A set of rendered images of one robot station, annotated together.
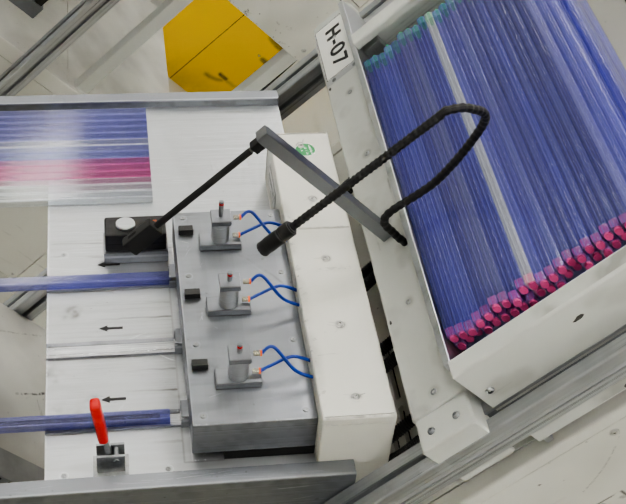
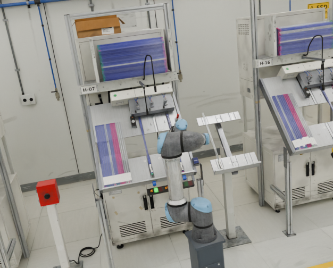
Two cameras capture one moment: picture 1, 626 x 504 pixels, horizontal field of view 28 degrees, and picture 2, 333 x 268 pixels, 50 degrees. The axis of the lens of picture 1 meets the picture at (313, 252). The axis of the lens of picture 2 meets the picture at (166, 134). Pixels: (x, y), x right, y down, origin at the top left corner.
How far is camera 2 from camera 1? 2.33 m
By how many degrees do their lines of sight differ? 57
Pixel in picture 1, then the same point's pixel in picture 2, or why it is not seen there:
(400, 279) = (149, 80)
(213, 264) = (142, 107)
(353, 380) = (165, 88)
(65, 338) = (153, 130)
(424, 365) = (165, 77)
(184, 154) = (106, 119)
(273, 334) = (156, 99)
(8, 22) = not seen: outside the picture
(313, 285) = (147, 93)
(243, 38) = not seen: outside the picture
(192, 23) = not seen: outside the picture
